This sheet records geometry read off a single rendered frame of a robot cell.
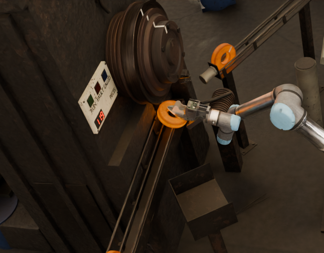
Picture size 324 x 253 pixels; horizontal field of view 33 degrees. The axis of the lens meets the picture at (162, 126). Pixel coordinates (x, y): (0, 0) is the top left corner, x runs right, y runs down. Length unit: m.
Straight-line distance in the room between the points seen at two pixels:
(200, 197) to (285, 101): 0.58
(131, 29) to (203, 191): 0.80
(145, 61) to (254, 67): 1.85
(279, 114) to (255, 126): 1.18
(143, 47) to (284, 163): 1.37
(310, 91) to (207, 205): 1.11
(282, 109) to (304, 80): 0.79
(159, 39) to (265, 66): 1.83
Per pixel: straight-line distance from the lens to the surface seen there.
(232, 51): 3.06
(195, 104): 2.66
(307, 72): 3.16
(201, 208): 2.45
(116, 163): 2.39
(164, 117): 2.67
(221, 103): 3.02
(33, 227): 3.24
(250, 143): 3.49
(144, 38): 2.34
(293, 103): 2.47
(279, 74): 3.98
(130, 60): 2.31
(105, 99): 2.33
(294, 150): 3.42
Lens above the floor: 2.48
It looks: 41 degrees down
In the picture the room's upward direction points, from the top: 21 degrees counter-clockwise
